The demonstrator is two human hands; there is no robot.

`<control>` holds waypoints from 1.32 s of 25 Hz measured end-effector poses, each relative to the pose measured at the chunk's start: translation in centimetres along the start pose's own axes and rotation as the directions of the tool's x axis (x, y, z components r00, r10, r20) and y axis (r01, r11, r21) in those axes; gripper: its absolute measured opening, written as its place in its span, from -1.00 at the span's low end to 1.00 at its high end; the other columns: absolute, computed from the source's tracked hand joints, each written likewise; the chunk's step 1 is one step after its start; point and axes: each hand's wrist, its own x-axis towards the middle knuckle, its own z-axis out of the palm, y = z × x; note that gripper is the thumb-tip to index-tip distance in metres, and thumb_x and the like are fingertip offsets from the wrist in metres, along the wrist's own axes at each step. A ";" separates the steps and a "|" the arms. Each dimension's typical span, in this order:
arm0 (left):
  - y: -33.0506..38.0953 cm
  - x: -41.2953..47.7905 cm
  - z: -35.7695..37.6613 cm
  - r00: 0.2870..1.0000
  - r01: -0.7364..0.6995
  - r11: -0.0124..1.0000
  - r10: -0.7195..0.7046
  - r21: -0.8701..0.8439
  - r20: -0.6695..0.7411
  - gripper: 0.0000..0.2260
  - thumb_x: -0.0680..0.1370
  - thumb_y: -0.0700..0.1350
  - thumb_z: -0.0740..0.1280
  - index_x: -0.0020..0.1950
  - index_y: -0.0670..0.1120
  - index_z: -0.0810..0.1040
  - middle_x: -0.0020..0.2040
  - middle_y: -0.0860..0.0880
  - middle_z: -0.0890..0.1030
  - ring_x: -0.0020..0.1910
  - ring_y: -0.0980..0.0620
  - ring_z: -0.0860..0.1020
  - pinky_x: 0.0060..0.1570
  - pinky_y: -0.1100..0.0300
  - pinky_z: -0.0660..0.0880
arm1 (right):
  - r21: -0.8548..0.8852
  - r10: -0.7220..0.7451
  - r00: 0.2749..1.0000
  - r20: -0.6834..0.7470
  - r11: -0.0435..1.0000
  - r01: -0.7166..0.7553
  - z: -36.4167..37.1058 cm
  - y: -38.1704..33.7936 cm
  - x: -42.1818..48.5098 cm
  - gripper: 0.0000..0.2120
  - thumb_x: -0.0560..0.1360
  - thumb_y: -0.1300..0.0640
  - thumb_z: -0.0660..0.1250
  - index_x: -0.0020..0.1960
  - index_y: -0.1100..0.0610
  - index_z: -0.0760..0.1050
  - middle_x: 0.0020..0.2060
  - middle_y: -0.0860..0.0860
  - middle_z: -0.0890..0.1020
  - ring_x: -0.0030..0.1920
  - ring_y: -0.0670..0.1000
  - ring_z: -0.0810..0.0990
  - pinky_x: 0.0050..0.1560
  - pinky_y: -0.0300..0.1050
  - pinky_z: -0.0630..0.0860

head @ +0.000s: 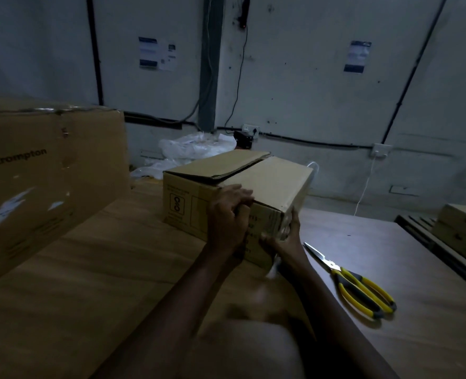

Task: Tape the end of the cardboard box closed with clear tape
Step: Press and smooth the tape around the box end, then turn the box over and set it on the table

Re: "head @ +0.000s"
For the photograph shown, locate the person's left hand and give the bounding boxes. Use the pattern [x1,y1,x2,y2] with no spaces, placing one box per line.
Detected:
[206,184,255,255]

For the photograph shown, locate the person's right hand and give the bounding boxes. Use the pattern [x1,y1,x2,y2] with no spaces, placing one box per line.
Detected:
[260,208,304,270]

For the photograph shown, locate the small brown cardboard box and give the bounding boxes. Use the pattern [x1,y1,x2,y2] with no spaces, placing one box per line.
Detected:
[162,149,314,269]

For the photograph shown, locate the person's left forearm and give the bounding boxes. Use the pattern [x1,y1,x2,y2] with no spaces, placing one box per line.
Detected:
[92,245,246,379]

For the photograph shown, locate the person's right forearm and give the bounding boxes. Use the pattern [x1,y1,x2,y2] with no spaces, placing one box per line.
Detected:
[274,252,400,379]

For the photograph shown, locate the black power adapter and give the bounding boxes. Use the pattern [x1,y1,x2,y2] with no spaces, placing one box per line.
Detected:
[233,130,254,150]

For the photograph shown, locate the white plastic bag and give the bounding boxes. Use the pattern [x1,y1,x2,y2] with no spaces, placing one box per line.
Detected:
[130,132,237,180]

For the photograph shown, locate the dark wooden pallet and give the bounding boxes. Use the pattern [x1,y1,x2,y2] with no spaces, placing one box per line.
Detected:
[395,214,466,292]

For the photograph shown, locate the stacked brown cardboard box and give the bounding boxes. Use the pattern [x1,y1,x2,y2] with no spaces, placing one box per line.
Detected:
[431,203,466,273]

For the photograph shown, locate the large brown cardboard box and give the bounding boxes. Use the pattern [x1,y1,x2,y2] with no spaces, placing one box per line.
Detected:
[0,92,131,289]

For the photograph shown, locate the white thin cable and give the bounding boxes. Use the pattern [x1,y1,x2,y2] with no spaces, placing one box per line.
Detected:
[353,156,376,217]

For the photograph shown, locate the yellow black handled scissors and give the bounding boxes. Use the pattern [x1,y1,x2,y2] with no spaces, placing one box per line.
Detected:
[303,242,397,320]

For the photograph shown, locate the black thin hanging cable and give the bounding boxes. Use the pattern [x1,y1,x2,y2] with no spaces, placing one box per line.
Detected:
[224,25,249,128]

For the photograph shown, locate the grey vertical wall pillar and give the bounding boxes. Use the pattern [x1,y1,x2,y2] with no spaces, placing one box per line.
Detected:
[197,0,225,132]

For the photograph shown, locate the small white blue wall notice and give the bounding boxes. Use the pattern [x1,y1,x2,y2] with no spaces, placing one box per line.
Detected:
[344,40,372,73]

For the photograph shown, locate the black diagonal wall conduit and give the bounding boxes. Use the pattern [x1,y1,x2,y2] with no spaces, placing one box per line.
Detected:
[381,0,450,144]

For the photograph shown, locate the black vertical wall conduit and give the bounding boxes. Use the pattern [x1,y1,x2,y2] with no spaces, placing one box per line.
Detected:
[85,0,104,106]

